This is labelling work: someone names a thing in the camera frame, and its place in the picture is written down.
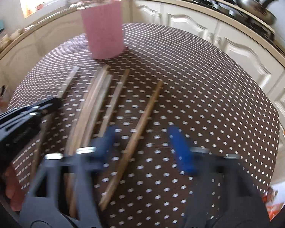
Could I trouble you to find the cream kitchen base cabinets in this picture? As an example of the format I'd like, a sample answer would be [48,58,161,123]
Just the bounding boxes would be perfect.
[0,0,285,178]

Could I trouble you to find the brown polka dot tablecloth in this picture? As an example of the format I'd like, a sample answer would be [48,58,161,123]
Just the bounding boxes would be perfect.
[7,23,281,228]

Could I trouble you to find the black glass gas stove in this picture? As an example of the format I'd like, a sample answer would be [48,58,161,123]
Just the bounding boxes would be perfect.
[192,0,276,41]

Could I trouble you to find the group of wooden chopsticks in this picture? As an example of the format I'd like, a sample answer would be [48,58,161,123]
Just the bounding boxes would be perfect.
[57,65,131,219]

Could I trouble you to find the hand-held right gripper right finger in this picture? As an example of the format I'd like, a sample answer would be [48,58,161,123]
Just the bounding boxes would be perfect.
[167,126,271,228]

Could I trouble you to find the pink cylindrical utensil holder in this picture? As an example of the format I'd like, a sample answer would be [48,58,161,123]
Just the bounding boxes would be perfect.
[80,0,124,60]

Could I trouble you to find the orange and white package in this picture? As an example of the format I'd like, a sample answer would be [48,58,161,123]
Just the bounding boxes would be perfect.
[264,188,285,221]

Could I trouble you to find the person's left hand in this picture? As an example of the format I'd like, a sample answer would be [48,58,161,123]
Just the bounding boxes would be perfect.
[3,166,25,212]

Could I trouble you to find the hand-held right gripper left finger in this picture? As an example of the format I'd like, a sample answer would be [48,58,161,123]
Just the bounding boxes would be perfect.
[19,125,120,228]

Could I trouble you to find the brown wooden chopstick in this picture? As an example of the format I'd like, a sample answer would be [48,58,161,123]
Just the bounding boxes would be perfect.
[98,81,164,211]
[30,113,53,178]

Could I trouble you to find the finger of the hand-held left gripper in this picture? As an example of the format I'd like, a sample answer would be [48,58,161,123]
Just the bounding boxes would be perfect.
[37,97,62,116]

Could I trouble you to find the metal wok with black handle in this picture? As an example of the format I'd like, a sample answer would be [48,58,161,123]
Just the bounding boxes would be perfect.
[235,0,278,25]

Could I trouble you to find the clear plastic food jar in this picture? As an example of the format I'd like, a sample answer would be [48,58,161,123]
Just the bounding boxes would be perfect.
[0,33,10,47]

